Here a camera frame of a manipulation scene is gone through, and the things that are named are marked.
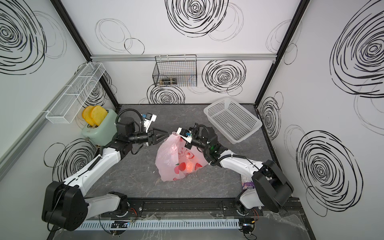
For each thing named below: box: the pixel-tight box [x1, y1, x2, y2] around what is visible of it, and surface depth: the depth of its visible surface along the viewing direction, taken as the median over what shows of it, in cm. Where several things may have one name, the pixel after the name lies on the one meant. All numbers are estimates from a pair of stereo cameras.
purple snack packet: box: [242, 180, 255, 189], surface depth 80 cm
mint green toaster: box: [81, 109, 118, 146], surface depth 89 cm
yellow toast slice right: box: [91, 105, 108, 126], surface depth 91 cm
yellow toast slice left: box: [82, 105, 96, 126], surface depth 89 cm
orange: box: [186, 162, 194, 173], surface depth 83 cm
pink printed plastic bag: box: [155, 131, 210, 182], surface depth 72 cm
